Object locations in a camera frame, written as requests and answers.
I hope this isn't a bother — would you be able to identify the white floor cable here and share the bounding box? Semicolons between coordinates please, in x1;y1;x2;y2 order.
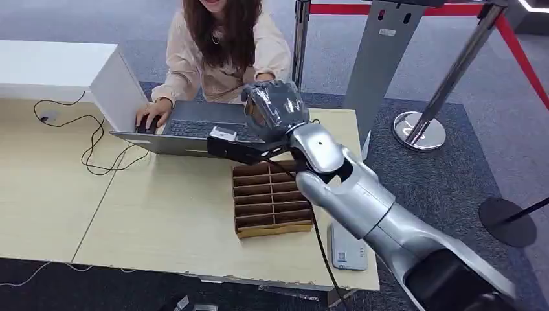
0;260;138;288

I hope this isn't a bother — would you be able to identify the white flat card reader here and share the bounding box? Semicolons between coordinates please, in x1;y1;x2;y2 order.
328;221;369;272

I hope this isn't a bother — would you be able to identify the chrome stanchion post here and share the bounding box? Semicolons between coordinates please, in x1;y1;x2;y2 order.
291;0;311;89

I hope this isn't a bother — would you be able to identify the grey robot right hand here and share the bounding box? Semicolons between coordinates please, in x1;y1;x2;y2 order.
241;80;311;143

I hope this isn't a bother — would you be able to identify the grey laptop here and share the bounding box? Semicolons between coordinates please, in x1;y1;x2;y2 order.
109;100;267;157

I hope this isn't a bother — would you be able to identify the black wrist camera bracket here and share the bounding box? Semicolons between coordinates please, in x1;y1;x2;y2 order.
207;136;293;167

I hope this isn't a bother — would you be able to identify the small grey box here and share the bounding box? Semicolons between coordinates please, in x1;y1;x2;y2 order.
174;295;219;311

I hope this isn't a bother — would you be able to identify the grey metal stand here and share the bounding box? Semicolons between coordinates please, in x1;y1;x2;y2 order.
342;0;447;162

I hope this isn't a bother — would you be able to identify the dark console with light strip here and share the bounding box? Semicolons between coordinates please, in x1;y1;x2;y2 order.
512;0;549;36

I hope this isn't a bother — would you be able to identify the black computer mouse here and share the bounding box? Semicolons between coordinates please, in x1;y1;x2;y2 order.
135;113;162;135

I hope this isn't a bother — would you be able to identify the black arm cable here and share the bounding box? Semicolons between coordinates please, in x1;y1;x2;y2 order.
257;155;349;311

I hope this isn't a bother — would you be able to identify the wooden card box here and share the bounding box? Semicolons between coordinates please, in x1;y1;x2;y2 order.
231;159;314;240

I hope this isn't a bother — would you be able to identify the black round stanchion base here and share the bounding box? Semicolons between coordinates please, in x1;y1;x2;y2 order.
478;196;549;249

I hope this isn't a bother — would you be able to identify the red barrier belt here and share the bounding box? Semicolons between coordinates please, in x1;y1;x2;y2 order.
495;16;549;111
309;3;485;17

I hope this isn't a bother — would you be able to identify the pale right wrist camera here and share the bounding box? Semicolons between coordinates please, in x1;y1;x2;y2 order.
208;126;238;143

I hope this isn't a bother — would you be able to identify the white cabinet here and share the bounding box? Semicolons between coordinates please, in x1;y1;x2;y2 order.
0;40;149;133

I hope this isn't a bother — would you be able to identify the chrome stanchion with round base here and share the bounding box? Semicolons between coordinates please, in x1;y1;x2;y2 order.
392;2;509;152

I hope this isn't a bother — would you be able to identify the person's right hand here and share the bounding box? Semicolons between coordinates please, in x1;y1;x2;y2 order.
136;99;174;130

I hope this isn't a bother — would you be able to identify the person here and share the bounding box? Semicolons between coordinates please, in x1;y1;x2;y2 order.
136;0;293;130

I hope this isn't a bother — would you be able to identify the black mouse cable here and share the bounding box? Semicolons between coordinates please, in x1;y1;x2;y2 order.
33;91;150;176

